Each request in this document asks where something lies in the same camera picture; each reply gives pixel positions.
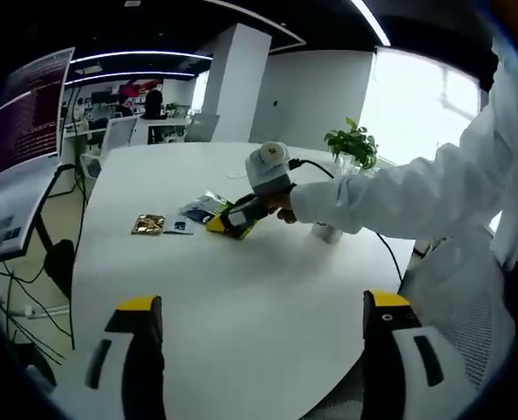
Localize large white laptop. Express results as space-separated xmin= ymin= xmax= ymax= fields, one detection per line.
xmin=0 ymin=46 xmax=76 ymax=266

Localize curved ceiling light strip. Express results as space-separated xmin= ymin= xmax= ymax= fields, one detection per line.
xmin=64 ymin=69 xmax=199 ymax=85
xmin=68 ymin=50 xmax=214 ymax=65

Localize dark mesh office chair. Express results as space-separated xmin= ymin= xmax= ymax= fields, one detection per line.
xmin=184 ymin=112 xmax=221 ymax=144

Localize person's white coat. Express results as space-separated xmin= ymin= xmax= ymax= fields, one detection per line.
xmin=401 ymin=34 xmax=518 ymax=316

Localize white office desk row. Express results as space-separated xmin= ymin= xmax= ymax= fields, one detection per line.
xmin=61 ymin=111 xmax=199 ymax=148

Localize red wall banner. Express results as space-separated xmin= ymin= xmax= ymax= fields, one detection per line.
xmin=117 ymin=78 xmax=164 ymax=98

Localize long ceiling light strip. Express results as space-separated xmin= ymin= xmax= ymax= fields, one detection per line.
xmin=350 ymin=0 xmax=392 ymax=47

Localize clear skincare sachet blue label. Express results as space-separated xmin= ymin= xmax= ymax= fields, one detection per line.
xmin=162 ymin=218 xmax=196 ymax=236

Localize potted green plant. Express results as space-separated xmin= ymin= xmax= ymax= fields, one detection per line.
xmin=323 ymin=115 xmax=380 ymax=172

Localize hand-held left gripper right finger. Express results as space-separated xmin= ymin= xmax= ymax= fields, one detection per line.
xmin=361 ymin=288 xmax=477 ymax=420

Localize bright window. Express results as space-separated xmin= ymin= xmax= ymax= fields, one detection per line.
xmin=359 ymin=45 xmax=483 ymax=167

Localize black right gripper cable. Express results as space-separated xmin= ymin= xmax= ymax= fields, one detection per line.
xmin=288 ymin=158 xmax=405 ymax=284

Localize black green skincare sachet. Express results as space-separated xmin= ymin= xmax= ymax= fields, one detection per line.
xmin=204 ymin=192 xmax=261 ymax=242

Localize person's right hand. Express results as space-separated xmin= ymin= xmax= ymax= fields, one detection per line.
xmin=267 ymin=186 xmax=298 ymax=226

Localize gold foil skincare packet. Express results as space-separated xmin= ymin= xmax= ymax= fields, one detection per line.
xmin=130 ymin=213 xmax=167 ymax=236

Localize silver black skincare sachet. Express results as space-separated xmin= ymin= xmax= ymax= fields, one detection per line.
xmin=180 ymin=191 xmax=225 ymax=223

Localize white mesh office chair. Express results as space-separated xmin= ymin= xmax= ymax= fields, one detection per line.
xmin=99 ymin=116 xmax=140 ymax=152

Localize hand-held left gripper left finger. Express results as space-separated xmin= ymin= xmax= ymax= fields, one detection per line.
xmin=59 ymin=296 xmax=167 ymax=420

